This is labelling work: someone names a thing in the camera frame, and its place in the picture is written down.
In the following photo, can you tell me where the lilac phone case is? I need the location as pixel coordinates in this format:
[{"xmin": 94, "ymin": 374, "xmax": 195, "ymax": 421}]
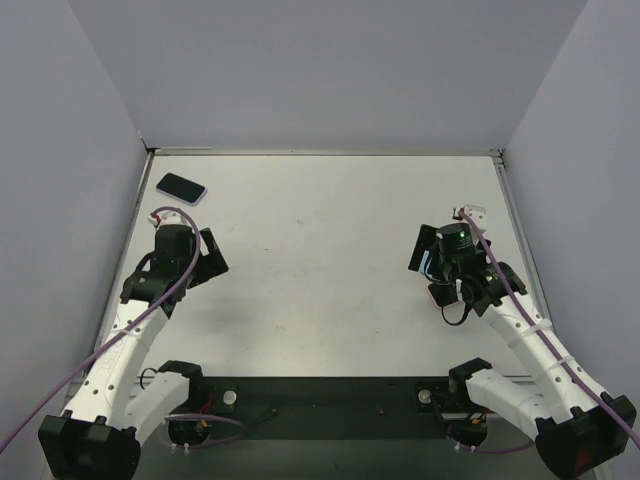
[{"xmin": 156, "ymin": 173, "xmax": 209, "ymax": 207}]

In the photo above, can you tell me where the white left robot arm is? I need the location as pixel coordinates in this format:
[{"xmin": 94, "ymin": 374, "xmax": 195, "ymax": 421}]
[{"xmin": 38, "ymin": 221, "xmax": 229, "ymax": 479}]

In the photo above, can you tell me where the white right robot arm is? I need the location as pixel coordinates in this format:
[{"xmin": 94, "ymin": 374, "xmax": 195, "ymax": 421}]
[{"xmin": 408, "ymin": 214, "xmax": 639, "ymax": 479}]

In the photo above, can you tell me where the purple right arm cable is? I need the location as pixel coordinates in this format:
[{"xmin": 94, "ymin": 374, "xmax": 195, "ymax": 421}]
[{"xmin": 458, "ymin": 208, "xmax": 640, "ymax": 451}]

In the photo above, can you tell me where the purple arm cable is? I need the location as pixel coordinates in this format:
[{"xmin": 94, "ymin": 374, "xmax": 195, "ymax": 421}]
[
  {"xmin": 0, "ymin": 205, "xmax": 202, "ymax": 454},
  {"xmin": 458, "ymin": 208, "xmax": 640, "ymax": 451}
]

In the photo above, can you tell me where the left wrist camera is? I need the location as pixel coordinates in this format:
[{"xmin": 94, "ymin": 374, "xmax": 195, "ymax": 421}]
[{"xmin": 147, "ymin": 210, "xmax": 188, "ymax": 229}]

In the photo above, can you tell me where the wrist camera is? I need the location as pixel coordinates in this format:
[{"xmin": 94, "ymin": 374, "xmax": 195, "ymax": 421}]
[
  {"xmin": 452, "ymin": 204, "xmax": 488, "ymax": 233},
  {"xmin": 147, "ymin": 210, "xmax": 188, "ymax": 229}
]

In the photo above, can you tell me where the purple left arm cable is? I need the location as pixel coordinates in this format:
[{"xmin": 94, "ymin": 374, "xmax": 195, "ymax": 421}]
[{"xmin": 0, "ymin": 205, "xmax": 202, "ymax": 454}]

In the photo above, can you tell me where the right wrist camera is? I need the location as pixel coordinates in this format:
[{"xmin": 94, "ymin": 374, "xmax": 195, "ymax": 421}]
[{"xmin": 452, "ymin": 204, "xmax": 488, "ymax": 233}]

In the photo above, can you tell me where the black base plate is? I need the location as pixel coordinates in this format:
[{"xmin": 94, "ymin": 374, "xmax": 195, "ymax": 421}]
[{"xmin": 167, "ymin": 375, "xmax": 494, "ymax": 442}]

